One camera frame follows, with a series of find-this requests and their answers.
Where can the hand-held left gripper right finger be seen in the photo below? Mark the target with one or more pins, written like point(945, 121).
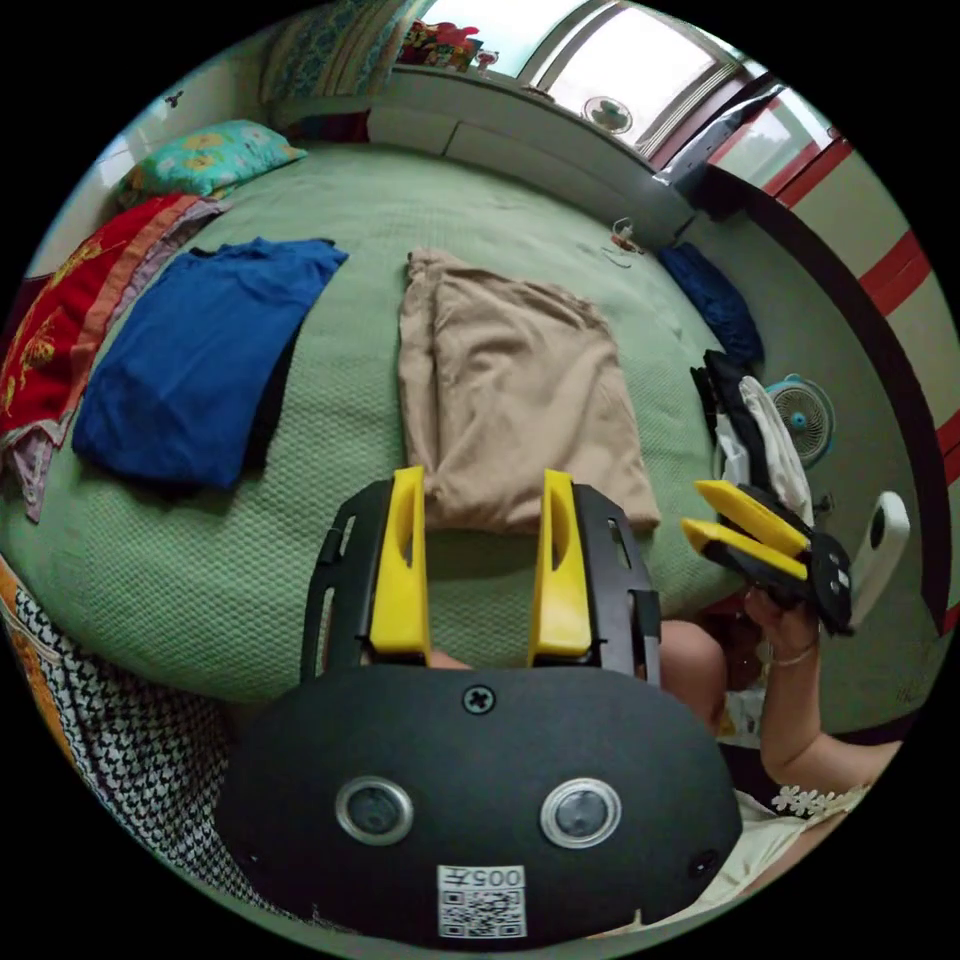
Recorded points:
point(561, 592)

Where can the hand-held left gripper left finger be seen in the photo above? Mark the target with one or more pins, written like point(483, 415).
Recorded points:
point(401, 585)

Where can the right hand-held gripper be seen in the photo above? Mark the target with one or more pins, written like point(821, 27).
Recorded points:
point(832, 585)

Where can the person's right forearm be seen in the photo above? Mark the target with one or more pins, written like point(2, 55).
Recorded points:
point(802, 727)

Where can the light brown t-shirt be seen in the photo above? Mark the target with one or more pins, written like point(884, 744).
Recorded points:
point(517, 390)

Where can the blue t-shirt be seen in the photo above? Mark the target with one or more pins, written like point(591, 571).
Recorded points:
point(195, 360)

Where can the person's right hand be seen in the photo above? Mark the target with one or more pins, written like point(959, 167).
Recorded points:
point(787, 630)

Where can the pile of clothes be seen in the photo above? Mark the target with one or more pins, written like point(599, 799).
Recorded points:
point(765, 442)

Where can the teal floor fan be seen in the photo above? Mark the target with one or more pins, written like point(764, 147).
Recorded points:
point(806, 420)

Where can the person's body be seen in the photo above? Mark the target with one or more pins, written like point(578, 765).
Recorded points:
point(691, 667)

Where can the dark blue garment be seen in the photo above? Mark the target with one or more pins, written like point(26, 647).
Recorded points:
point(712, 300)

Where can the black white houndstooth cloth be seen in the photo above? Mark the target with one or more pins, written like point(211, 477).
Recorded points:
point(142, 750)

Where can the bed with green quilt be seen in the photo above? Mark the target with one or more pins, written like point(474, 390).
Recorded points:
point(480, 202)

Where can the red folded blanket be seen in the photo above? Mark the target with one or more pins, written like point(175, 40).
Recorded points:
point(60, 330)

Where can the small white fan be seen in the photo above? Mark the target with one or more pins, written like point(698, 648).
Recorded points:
point(609, 115)

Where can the teal floral pillow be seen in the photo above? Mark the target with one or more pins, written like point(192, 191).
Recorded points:
point(206, 157)

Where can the window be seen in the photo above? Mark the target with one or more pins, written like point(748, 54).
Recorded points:
point(600, 45)

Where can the patterned curtain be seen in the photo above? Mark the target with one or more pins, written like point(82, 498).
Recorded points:
point(330, 52)

